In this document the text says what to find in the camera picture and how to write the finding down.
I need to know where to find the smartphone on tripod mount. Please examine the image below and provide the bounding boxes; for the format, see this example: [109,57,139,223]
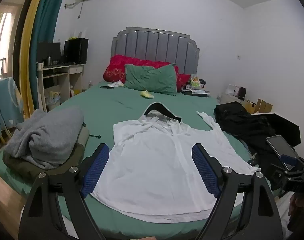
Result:
[266,135,300,171]

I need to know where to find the green pillow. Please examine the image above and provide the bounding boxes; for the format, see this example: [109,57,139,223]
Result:
[124,64,177,96]

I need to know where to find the teal curtain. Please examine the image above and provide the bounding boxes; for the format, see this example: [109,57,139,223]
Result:
[29,0,75,112]

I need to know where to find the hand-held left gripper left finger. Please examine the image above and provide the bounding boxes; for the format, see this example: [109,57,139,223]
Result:
[18,143,110,240]

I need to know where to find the bed with green sheet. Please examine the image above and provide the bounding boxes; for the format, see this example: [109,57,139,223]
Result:
[0,81,278,240]

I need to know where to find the cardboard boxes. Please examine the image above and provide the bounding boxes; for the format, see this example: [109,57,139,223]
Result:
[245,99,273,114]

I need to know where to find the white desk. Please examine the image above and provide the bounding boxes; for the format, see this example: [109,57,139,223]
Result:
[37,64,85,113]

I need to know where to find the black flat panel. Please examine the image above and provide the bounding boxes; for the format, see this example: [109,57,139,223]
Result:
[252,112,301,145]

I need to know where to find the glass balcony door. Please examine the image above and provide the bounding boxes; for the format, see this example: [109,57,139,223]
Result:
[0,0,32,80]

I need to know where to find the white hooded shirt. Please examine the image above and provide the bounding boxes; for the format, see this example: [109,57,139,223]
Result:
[91,102,261,223]

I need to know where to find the snack bag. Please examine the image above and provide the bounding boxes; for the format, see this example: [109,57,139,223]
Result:
[190,74,201,89]

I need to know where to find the grey folded sweater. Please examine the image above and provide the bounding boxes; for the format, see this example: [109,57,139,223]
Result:
[4,106,85,170]

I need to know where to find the black monitor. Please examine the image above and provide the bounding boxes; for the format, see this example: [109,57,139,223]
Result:
[37,42,61,67]

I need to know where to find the person's right hand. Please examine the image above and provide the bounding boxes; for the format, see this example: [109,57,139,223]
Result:
[288,192,304,218]

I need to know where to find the black flat items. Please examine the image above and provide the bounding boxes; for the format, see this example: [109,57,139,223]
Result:
[181,89,210,98]

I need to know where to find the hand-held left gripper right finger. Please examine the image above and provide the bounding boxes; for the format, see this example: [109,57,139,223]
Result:
[191,143,284,240]

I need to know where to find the white box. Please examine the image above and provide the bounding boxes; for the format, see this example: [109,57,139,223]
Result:
[227,84,240,96]

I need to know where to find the white plastic bag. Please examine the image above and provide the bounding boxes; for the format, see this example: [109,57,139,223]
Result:
[45,91,61,105]

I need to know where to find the olive green garment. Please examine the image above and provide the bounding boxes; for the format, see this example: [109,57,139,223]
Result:
[2,124,90,180]

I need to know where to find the grey upholstered headboard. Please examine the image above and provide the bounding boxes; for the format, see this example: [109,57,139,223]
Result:
[110,27,200,74]

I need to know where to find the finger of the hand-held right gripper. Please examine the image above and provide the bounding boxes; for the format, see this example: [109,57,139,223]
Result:
[270,154,299,189]

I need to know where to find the pile of black clothes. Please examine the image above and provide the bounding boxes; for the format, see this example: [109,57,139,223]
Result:
[214,102,276,155]

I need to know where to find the yellow curtain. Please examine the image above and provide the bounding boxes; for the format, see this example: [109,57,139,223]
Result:
[19,0,48,123]

